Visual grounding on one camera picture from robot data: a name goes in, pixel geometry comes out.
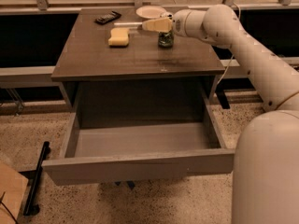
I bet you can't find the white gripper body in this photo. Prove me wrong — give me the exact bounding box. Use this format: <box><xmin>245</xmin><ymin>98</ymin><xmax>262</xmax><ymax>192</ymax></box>
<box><xmin>172</xmin><ymin>9</ymin><xmax>191</xmax><ymax>37</ymax></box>

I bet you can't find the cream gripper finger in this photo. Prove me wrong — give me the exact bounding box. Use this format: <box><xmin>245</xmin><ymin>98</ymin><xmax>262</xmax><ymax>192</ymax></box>
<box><xmin>142</xmin><ymin>17</ymin><xmax>172</xmax><ymax>33</ymax></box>

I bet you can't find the green soda can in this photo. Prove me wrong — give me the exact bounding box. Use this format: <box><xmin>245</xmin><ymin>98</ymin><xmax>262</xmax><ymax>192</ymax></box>
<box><xmin>158</xmin><ymin>30</ymin><xmax>174</xmax><ymax>49</ymax></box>

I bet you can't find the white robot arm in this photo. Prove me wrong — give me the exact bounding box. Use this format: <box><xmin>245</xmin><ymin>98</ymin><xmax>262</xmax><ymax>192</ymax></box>
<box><xmin>142</xmin><ymin>5</ymin><xmax>299</xmax><ymax>224</ymax></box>

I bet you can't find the grey cabinet with top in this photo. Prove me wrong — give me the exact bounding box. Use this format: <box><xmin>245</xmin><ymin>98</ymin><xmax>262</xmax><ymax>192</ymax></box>
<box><xmin>52</xmin><ymin>9</ymin><xmax>223</xmax><ymax>129</ymax></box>

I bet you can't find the open grey top drawer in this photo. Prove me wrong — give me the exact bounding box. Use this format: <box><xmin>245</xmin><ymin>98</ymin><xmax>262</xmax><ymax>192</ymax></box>
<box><xmin>43</xmin><ymin>82</ymin><xmax>235</xmax><ymax>185</ymax></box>

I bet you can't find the white bowl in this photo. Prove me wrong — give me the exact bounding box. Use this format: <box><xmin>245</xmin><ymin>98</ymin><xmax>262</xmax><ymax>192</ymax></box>
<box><xmin>136</xmin><ymin>6</ymin><xmax>166</xmax><ymax>19</ymax></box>

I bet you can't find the yellow sponge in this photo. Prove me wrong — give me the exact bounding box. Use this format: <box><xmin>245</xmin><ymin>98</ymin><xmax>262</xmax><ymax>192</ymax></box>
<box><xmin>108</xmin><ymin>28</ymin><xmax>129</xmax><ymax>47</ymax></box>

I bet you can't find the black remote control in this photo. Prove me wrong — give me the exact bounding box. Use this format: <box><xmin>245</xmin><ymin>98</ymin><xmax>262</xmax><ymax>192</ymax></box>
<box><xmin>94</xmin><ymin>11</ymin><xmax>121</xmax><ymax>25</ymax></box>

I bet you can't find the black bar on floor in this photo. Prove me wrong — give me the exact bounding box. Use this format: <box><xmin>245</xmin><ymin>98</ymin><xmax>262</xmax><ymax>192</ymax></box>
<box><xmin>23</xmin><ymin>141</ymin><xmax>50</xmax><ymax>216</ymax></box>

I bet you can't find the brown cardboard sheet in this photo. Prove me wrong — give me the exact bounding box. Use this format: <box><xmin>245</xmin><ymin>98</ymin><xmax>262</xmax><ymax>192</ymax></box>
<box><xmin>0</xmin><ymin>161</ymin><xmax>28</xmax><ymax>224</ymax></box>

